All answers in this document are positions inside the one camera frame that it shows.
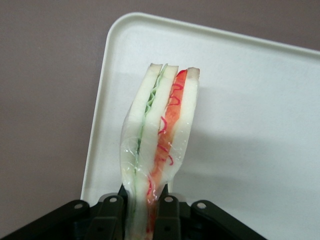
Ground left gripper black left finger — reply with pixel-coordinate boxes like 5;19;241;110
0;183;129;240

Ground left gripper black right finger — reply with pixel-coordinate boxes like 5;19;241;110
154;183;266;240

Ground plastic sandwich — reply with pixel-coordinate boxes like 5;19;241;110
119;63;201;240

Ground cream plastic tray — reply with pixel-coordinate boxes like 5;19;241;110
80;12;320;240

